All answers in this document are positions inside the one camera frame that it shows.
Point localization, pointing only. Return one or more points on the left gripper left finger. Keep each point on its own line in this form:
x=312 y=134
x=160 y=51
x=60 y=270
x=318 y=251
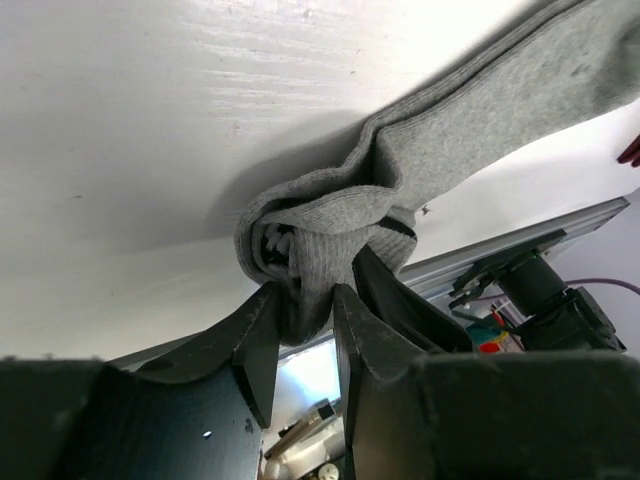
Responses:
x=195 y=412

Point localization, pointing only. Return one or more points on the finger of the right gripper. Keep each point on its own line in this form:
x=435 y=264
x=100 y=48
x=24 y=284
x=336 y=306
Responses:
x=405 y=311

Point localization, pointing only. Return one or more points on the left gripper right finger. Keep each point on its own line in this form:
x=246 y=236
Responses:
x=541 y=415

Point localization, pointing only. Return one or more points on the grey striped sock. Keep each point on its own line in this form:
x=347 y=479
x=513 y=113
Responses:
x=565 y=63

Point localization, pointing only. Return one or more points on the taupe maroon-cuffed sock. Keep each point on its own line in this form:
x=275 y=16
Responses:
x=631 y=155

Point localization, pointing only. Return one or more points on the aluminium rail frame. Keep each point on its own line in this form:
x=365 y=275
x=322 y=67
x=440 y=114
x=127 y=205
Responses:
x=435 y=276

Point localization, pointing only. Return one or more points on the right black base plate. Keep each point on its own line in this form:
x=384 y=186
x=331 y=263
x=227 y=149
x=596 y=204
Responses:
x=520 y=271

